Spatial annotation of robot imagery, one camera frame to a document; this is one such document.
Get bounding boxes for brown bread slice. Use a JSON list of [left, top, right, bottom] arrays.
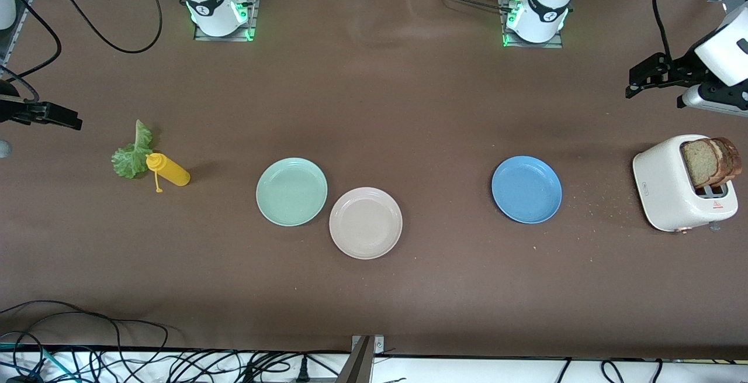
[[718, 137, 743, 185], [680, 137, 730, 189]]

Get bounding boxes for light green plate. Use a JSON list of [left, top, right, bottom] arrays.
[[256, 157, 328, 227]]

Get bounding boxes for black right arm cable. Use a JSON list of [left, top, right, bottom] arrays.
[[0, 0, 163, 103]]

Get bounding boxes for black tangled cable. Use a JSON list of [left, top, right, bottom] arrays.
[[167, 349, 304, 383]]

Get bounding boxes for yellow squeeze bottle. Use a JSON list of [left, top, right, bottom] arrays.
[[146, 153, 191, 193]]

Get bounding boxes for green lettuce leaf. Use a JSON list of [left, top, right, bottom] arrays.
[[111, 119, 154, 180]]

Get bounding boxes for black looped cable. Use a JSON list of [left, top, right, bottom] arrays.
[[0, 300, 170, 351]]

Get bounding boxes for teal cable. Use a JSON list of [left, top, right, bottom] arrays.
[[0, 342, 79, 383]]

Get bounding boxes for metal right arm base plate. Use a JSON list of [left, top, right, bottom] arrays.
[[193, 0, 258, 42]]

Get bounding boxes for blue plate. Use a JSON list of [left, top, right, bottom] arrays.
[[491, 156, 563, 224]]

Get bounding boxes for metal camera mount bar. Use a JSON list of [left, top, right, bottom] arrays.
[[342, 335, 386, 383]]

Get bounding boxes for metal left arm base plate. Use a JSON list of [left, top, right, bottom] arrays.
[[498, 0, 565, 49]]

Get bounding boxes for beige plate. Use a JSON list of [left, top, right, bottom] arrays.
[[329, 187, 403, 260]]

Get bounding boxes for white toaster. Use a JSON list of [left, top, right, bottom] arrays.
[[632, 134, 739, 233]]

